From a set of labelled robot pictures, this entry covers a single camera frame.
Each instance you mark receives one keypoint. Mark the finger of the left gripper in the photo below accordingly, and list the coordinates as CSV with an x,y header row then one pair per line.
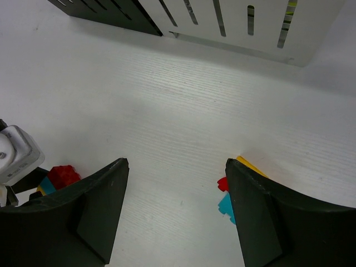
x,y
30,181

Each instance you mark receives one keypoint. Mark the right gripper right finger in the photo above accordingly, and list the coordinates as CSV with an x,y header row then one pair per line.
x,y
278,226

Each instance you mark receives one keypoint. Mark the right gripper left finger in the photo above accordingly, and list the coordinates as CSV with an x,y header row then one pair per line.
x,y
74,226

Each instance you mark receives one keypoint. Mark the red blue orange lego stack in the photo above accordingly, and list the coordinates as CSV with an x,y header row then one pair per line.
x,y
58,178

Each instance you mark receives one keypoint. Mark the yellow red arch lego stack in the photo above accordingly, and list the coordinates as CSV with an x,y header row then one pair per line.
x,y
242,163

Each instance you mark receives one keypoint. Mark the cyan small lego brick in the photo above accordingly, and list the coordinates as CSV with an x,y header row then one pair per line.
x,y
225,207

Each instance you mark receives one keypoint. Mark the black double bin container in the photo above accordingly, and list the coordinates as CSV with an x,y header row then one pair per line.
x,y
126,14

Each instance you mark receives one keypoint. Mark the white double bin container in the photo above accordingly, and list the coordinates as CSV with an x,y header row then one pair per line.
x,y
251,27

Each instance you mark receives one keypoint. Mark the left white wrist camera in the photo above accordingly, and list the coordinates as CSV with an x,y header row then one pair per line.
x,y
20,155

